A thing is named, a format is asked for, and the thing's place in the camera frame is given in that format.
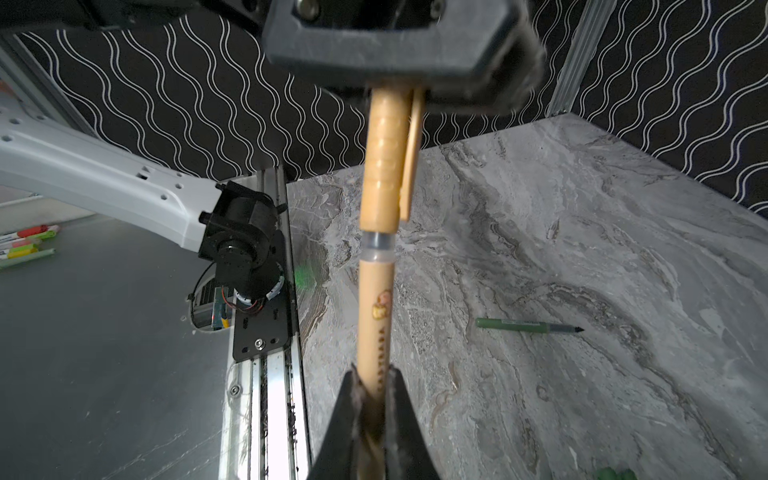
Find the green pen cap upper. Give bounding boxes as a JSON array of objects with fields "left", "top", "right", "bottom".
[{"left": 596, "top": 467, "right": 638, "bottom": 480}]

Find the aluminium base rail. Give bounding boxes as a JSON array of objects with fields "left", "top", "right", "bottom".
[{"left": 218, "top": 167, "right": 313, "bottom": 480}]

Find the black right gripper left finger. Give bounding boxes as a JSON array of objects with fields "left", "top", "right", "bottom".
[{"left": 308, "top": 365, "right": 363, "bottom": 480}]

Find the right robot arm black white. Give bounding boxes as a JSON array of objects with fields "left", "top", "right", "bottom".
[{"left": 1, "top": 95, "right": 437, "bottom": 479}]

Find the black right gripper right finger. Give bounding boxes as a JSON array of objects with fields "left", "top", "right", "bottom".
[{"left": 383, "top": 366, "right": 440, "bottom": 480}]

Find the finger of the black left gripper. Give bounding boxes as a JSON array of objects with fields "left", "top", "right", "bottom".
[{"left": 262, "top": 1, "right": 546, "bottom": 114}]

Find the aluminium corner frame post right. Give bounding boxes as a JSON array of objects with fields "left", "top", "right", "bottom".
[{"left": 546, "top": 0, "right": 617, "bottom": 117}]

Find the green pen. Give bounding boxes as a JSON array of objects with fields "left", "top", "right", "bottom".
[{"left": 475, "top": 318, "right": 584, "bottom": 334}]

